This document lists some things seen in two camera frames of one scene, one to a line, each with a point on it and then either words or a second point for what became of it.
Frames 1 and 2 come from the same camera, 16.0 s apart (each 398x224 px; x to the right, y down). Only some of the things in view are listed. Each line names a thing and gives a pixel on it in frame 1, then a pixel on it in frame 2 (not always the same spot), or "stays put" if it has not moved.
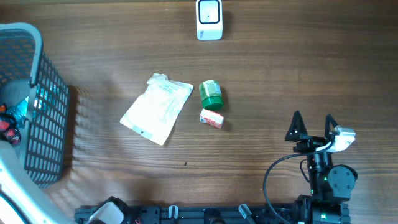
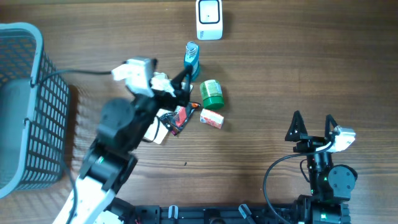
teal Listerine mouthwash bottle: x=18 y=112 to x=191 y=57
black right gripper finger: x=330 y=125 stays put
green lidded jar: x=211 y=93 stays put
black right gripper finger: x=296 y=128 stays put
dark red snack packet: x=9 y=132 to x=175 y=121
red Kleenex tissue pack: x=211 y=118 stays put
